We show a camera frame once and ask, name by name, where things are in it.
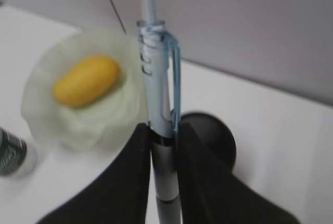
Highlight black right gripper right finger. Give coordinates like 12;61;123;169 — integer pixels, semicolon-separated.
176;123;299;223

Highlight black mesh pen holder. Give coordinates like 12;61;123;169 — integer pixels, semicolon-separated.
181;112;237;172

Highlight blue grey ballpoint pen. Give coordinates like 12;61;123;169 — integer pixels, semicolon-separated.
137;0;181;223

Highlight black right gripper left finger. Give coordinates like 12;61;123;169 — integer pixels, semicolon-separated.
39;124;151;223

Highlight clear water bottle green label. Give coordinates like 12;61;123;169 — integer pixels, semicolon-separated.
1;128;39;178

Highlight frosted green wavy plate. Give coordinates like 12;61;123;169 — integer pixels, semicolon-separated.
21;29;148;150

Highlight yellow mango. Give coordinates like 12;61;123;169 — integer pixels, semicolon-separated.
52;54;121;108

